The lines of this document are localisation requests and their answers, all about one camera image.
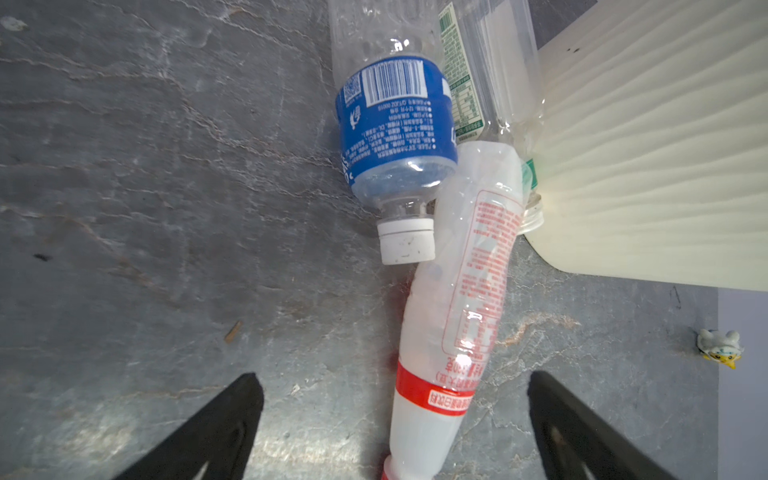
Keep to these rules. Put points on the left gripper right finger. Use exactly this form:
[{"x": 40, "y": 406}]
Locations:
[{"x": 575, "y": 443}]

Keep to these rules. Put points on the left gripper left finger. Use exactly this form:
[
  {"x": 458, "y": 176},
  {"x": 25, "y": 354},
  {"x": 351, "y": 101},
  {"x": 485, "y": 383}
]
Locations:
[{"x": 215, "y": 443}]

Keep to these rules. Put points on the cream plastic waste bin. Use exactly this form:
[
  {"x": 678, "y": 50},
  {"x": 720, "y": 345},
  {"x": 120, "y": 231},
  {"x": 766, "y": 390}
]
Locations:
[{"x": 652, "y": 163}]

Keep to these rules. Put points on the white bottle red cap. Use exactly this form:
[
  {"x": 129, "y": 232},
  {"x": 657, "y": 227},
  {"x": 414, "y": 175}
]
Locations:
[{"x": 455, "y": 306}]

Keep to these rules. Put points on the small yellow white toy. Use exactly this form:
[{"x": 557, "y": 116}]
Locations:
[{"x": 720, "y": 347}]

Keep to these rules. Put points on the clear bottle blue label white cap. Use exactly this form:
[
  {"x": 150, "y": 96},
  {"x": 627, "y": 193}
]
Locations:
[{"x": 394, "y": 110}]

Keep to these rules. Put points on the clear bottle green collar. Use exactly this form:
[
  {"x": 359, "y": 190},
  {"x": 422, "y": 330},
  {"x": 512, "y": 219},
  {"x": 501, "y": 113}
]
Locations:
[{"x": 492, "y": 66}]

